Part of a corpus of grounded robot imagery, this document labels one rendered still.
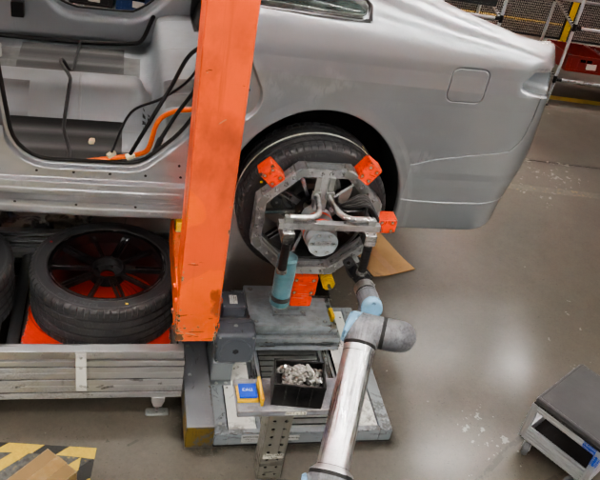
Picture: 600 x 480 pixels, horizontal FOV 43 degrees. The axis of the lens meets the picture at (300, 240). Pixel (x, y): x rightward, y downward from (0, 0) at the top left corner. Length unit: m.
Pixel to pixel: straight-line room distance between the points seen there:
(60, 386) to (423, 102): 1.90
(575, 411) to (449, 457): 0.59
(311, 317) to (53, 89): 1.67
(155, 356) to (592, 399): 1.93
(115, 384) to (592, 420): 2.04
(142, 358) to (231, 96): 1.26
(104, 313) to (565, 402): 2.02
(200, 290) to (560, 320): 2.43
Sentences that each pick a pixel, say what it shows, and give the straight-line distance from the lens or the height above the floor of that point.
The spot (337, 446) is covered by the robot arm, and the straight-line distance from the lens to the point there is 2.62.
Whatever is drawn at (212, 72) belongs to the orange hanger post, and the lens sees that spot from 2.45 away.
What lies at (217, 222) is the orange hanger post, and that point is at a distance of 2.73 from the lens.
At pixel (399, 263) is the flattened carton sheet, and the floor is 0.01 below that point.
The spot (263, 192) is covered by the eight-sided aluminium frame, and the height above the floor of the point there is 0.99.
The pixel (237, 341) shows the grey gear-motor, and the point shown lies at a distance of 3.32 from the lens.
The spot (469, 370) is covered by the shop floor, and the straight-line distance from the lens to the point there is 4.09.
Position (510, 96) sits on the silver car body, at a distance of 3.40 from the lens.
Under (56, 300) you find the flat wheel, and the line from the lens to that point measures 3.29.
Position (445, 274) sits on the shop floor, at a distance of 4.69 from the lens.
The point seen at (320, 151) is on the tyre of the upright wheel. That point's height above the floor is 1.15.
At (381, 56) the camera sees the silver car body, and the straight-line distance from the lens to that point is 3.12.
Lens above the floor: 2.63
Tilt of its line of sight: 35 degrees down
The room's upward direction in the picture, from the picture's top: 11 degrees clockwise
